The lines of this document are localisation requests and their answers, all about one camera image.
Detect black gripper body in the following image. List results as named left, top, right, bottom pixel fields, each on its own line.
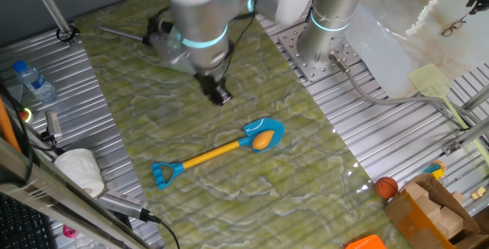
left=193, top=71, right=226, bottom=95

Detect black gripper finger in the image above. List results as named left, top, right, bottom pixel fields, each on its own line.
left=215, top=84, right=234, bottom=105
left=206, top=91, right=222, bottom=107

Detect blue and yellow toy shovel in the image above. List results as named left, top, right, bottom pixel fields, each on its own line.
left=151, top=117, right=286, bottom=191

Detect orange toy mango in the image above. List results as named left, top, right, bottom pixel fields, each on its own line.
left=251, top=129, right=275, bottom=151

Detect black C-clamp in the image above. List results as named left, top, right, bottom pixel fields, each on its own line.
left=95, top=10, right=236, bottom=61

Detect green marble pattern mat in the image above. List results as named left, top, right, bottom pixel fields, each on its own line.
left=74, top=0, right=412, bottom=249

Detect white toilet paper roll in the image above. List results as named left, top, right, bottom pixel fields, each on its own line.
left=53, top=148, right=105, bottom=199

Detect clear water bottle blue cap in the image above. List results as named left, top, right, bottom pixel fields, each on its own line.
left=12, top=60, right=58, bottom=104

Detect white marble pattern sheet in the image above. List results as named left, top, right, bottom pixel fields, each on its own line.
left=343, top=0, right=489, bottom=99

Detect metal tripod pole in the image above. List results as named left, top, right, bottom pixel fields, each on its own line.
left=25, top=0, right=77, bottom=47

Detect small toy basketball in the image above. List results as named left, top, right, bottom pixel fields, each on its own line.
left=374, top=176, right=400, bottom=200

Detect red emergency button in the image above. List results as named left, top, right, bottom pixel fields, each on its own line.
left=18, top=107, right=34, bottom=125

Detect orange plastic container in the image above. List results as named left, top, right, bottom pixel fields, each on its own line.
left=345, top=234, right=387, bottom=249

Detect yellow fly swatter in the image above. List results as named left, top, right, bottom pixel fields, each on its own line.
left=407, top=63, right=489, bottom=166

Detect orange pole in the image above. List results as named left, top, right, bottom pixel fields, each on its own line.
left=0, top=95, right=22, bottom=153

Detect brown cardboard box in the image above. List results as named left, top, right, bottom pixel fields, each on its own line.
left=384, top=173, right=489, bottom=249

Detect black keyboard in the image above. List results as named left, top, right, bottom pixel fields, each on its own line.
left=0, top=193, right=58, bottom=249

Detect dark rimmed eyeglasses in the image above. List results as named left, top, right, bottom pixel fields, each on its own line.
left=441, top=18, right=468, bottom=37

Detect aluminium profile bar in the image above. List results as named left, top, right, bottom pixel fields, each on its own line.
left=460, top=84, right=489, bottom=112
left=442, top=117, right=489, bottom=157

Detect small pale wooden block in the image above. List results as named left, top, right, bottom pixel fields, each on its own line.
left=470, top=186, right=487, bottom=201

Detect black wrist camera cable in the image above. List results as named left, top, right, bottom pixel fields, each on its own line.
left=219, top=11, right=257, bottom=82

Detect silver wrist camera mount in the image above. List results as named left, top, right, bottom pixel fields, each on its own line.
left=147, top=14, right=192, bottom=65

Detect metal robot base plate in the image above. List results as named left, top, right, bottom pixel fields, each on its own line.
left=277, top=21, right=362, bottom=82

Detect black base cable bundle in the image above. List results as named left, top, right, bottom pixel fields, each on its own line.
left=307, top=0, right=319, bottom=23

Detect black device cable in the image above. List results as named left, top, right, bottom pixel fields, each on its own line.
left=144, top=212, right=181, bottom=249

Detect silver grilled camera device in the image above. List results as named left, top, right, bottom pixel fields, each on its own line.
left=97, top=189, right=152, bottom=222

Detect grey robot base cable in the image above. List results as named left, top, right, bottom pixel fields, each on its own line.
left=329, top=50, right=489, bottom=131

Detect small silver camera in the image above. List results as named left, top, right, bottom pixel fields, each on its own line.
left=44, top=110, right=63, bottom=141

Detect aluminium frame bar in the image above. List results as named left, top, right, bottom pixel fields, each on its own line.
left=0, top=137, right=154, bottom=249

